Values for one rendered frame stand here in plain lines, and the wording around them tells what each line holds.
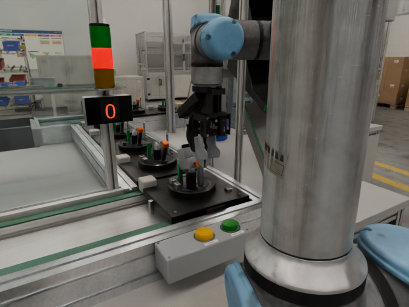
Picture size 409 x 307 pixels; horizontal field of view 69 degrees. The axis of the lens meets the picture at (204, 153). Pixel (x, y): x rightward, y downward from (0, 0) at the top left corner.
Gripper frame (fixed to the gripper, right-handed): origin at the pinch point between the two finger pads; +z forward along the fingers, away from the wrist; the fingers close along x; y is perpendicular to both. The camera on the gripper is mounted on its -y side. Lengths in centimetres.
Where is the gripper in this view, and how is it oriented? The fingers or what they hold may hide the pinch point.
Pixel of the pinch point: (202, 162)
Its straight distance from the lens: 79.3
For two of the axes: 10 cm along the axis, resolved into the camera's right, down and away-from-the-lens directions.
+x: 8.6, -1.6, 4.9
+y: 5.2, 2.6, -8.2
